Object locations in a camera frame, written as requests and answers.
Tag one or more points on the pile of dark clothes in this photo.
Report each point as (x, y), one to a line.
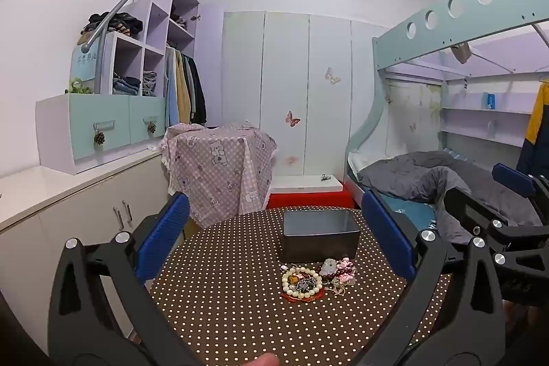
(116, 23)

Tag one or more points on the yellow and navy jacket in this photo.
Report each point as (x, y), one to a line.
(538, 121)

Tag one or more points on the lilac cubby shelf unit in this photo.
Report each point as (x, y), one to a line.
(163, 18)

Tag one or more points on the black hanging jacket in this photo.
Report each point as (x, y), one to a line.
(198, 91)

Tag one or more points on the red storage box white lid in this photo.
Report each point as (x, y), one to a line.
(309, 198)

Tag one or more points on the small blue box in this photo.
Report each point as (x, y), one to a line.
(490, 100)

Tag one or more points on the teal bunk bed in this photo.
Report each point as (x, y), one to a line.
(399, 44)

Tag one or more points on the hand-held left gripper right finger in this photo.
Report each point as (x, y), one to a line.
(388, 235)

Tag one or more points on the white wardrobe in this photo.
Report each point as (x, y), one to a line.
(300, 70)

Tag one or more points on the brown hanging pouch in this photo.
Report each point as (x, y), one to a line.
(462, 52)

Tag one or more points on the pink bear print cloth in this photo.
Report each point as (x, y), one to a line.
(214, 168)

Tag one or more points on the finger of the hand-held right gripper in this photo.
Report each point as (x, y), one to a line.
(465, 209)
(512, 177)

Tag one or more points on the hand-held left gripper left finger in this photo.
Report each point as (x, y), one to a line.
(165, 235)

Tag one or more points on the brown polka dot tablecloth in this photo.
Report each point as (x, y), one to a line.
(240, 306)

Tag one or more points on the grey duvet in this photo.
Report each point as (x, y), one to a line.
(411, 175)

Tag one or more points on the folded grey clothes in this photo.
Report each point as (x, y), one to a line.
(150, 82)

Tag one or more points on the folded blue jeans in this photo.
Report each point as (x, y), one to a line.
(126, 86)

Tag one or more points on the blue bed sheet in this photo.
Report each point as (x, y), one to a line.
(409, 216)

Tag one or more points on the grey metal tin box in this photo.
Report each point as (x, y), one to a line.
(319, 233)

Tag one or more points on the small green plant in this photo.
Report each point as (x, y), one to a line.
(79, 86)

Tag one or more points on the pinecone drawer knob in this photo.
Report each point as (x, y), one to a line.
(152, 128)
(99, 138)

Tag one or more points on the pink butterfly sticker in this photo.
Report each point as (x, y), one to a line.
(293, 118)

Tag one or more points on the beige hanging garment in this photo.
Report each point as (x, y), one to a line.
(183, 91)

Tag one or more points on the pale jade carved pendant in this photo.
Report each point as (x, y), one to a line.
(329, 266)

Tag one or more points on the beige butterfly sticker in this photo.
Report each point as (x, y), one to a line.
(332, 76)

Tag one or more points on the person's left hand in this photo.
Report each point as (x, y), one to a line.
(262, 360)

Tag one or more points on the cream low cabinet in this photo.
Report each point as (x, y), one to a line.
(64, 203)

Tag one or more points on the white board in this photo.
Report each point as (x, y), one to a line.
(300, 182)

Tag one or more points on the light blue hanging garment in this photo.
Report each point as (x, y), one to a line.
(172, 91)

